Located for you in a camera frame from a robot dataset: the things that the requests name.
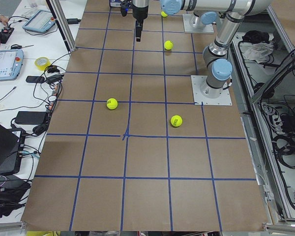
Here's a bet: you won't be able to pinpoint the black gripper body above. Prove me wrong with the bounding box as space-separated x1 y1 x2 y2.
132 0 148 20

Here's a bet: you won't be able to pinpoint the Wilson tennis ball can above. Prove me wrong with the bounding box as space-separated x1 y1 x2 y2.
109 0 123 7

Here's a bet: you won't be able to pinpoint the tennis ball near base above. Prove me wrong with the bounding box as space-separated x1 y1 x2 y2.
161 11 168 17
170 115 183 127

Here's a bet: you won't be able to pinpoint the tennis ball centre back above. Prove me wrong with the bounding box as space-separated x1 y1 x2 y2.
164 40 174 51

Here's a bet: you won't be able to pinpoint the tennis ball front left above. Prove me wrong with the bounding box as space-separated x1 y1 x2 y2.
106 98 118 110

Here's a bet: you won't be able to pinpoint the person hand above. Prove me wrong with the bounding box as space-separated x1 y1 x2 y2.
0 15 9 26

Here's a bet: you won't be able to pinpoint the far teach pendant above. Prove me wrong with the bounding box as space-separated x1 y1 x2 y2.
22 10 56 34

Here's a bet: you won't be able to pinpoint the teach pendant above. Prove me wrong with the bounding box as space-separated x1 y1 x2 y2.
0 49 24 82
22 10 56 34

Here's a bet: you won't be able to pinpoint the yellow tape roll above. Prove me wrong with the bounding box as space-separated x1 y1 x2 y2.
34 57 51 71

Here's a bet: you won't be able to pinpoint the black smartphone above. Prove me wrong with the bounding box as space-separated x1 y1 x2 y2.
26 76 45 84

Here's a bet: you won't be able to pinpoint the white cloth rag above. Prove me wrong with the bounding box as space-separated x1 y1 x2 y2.
243 43 274 63

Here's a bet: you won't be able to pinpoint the scissors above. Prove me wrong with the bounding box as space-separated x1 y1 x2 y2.
10 44 33 50

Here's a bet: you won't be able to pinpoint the near teach pendant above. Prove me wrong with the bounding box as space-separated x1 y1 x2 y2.
0 49 24 82

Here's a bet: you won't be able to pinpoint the black power adapter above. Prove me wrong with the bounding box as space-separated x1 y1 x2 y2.
15 111 47 125

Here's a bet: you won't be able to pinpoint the black laptop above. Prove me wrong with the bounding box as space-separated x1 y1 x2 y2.
0 125 25 176

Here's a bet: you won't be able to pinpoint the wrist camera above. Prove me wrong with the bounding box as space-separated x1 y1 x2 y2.
120 0 133 17

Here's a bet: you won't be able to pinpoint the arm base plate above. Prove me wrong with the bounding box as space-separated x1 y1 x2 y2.
182 14 214 34
191 75 232 106

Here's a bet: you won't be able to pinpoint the aluminium frame post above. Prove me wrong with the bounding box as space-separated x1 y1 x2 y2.
46 0 76 53

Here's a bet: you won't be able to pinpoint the coiled black cables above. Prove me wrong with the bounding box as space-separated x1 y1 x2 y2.
271 134 295 170

